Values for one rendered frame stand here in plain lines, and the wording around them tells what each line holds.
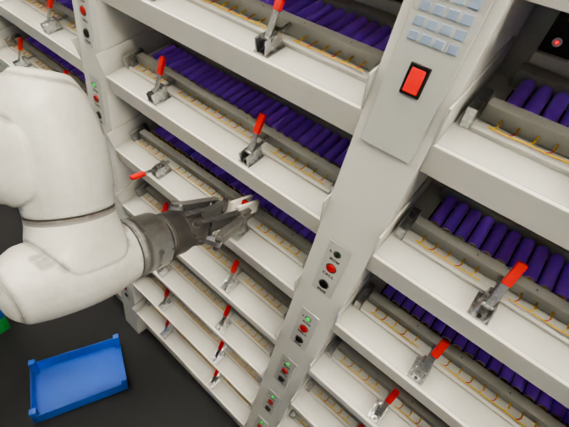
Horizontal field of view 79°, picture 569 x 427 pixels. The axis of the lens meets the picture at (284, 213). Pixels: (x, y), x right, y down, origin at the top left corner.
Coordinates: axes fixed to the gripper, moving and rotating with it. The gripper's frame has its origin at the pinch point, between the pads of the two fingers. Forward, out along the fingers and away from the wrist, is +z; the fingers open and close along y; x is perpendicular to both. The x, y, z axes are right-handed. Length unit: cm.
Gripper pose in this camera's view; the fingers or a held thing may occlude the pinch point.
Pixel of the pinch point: (243, 207)
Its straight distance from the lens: 71.6
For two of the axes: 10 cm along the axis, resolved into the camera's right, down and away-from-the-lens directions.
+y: 7.6, 5.3, -3.7
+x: 3.2, -8.1, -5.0
